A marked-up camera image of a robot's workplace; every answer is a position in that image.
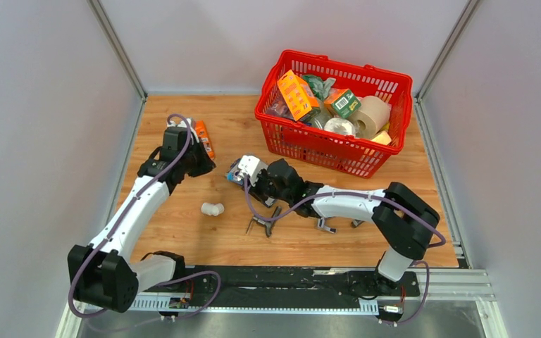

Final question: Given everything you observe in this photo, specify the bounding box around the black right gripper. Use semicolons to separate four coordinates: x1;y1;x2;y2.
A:
243;168;292;203

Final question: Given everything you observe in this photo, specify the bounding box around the white plastic pipe elbow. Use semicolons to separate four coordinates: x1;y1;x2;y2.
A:
201;202;225;217

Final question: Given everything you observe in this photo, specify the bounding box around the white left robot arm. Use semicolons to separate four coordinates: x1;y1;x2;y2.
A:
67;123;216;313

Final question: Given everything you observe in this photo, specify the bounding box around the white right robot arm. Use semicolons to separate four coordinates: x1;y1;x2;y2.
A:
241;158;446;295

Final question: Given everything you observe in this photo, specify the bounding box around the orange blister pack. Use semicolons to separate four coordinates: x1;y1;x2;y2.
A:
195;120;216;160

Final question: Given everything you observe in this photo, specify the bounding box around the blue grey razor box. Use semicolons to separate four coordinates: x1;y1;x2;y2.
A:
226;158;251;186

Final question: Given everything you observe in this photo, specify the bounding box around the dark metal faucet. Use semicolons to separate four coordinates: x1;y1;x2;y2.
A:
245;206;282;238
351;220;364;228

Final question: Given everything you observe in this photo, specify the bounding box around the white wrapped roll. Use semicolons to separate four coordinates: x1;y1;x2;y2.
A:
323;118;357;136

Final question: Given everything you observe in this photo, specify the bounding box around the orange carton box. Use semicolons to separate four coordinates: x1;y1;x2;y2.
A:
277;70;321;122

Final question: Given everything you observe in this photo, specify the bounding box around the dark metal faucet right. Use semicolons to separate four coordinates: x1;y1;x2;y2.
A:
351;220;364;228

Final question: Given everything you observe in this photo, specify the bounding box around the red plastic shopping basket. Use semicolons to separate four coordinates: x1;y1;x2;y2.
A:
254;49;413;178

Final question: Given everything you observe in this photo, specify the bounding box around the green small box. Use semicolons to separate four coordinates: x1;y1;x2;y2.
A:
323;89;361;119

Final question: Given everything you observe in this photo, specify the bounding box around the green plastic bag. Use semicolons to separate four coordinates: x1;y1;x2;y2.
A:
301;74;336;101

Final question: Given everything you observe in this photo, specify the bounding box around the yellow sponge block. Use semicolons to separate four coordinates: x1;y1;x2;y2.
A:
371;130;392;146

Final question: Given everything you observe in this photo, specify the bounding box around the beige toilet paper roll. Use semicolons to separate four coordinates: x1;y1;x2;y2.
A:
347;96;391;139

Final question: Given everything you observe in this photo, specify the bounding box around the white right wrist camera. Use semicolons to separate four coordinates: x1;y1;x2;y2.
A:
237;155;265;187

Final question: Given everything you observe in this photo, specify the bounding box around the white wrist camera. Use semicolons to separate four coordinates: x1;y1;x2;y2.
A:
237;155;265;187
166;118;200;143

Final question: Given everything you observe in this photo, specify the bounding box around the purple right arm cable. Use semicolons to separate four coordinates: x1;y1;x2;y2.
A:
243;177;447;326

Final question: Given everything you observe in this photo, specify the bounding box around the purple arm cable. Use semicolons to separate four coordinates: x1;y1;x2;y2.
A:
67;113;223;322
243;177;447;326

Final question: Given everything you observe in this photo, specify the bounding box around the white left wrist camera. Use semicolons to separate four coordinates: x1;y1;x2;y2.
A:
166;118;200;143

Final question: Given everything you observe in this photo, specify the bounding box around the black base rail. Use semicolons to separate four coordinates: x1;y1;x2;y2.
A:
142;265;421;311

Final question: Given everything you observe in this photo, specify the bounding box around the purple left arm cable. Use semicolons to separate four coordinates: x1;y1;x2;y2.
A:
67;113;223;322

